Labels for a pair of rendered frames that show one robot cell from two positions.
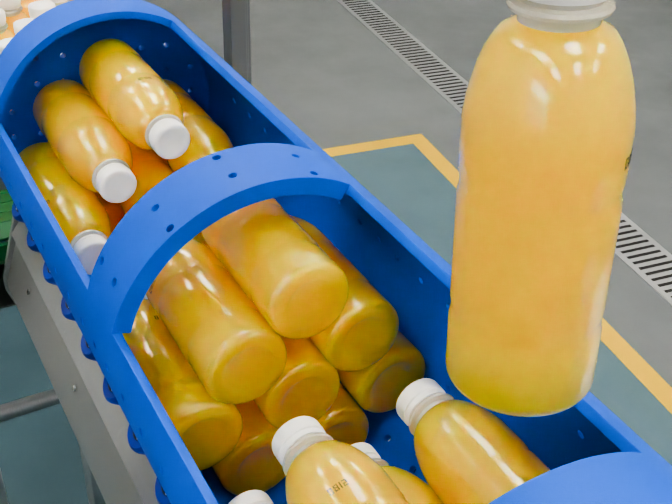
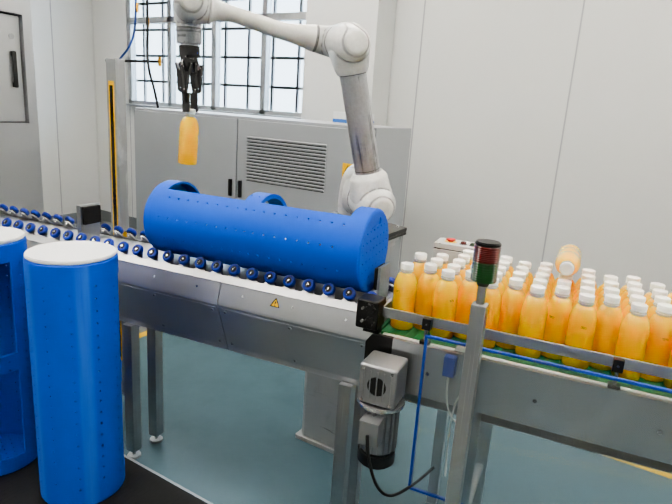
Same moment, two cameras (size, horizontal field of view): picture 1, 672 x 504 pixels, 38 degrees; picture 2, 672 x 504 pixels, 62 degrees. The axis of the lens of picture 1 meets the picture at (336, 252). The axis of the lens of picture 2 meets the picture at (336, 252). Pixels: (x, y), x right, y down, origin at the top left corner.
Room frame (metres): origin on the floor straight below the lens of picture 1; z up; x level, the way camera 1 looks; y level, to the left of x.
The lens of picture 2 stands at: (2.46, -0.90, 1.55)
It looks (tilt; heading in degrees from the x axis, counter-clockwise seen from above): 14 degrees down; 144
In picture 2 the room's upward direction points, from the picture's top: 4 degrees clockwise
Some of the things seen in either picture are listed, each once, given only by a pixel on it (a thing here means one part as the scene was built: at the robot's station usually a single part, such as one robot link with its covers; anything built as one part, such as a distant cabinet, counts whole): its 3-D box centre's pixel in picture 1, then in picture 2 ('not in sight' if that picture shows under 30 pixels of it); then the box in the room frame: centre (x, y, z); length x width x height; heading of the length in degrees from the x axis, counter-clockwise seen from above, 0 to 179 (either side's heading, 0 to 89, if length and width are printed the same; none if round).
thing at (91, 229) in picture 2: not in sight; (89, 222); (-0.06, -0.36, 1.00); 0.10 x 0.04 x 0.15; 120
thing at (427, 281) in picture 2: not in sight; (427, 298); (1.30, 0.32, 0.99); 0.07 x 0.07 x 0.19
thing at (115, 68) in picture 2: not in sight; (120, 237); (-0.37, -0.16, 0.85); 0.06 x 0.06 x 1.70; 30
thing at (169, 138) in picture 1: (169, 138); not in sight; (0.87, 0.17, 1.16); 0.04 x 0.02 x 0.04; 120
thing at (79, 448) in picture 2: not in sight; (78, 374); (0.51, -0.54, 0.59); 0.28 x 0.28 x 0.88
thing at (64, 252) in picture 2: not in sight; (71, 252); (0.51, -0.54, 1.03); 0.28 x 0.28 x 0.01
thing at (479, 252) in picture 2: not in sight; (486, 253); (1.60, 0.19, 1.23); 0.06 x 0.06 x 0.04
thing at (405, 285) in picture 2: not in sight; (404, 297); (1.26, 0.26, 0.99); 0.07 x 0.07 x 0.19
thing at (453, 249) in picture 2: not in sight; (462, 256); (1.12, 0.66, 1.05); 0.20 x 0.10 x 0.10; 30
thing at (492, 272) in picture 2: not in sight; (484, 270); (1.60, 0.19, 1.18); 0.06 x 0.06 x 0.05
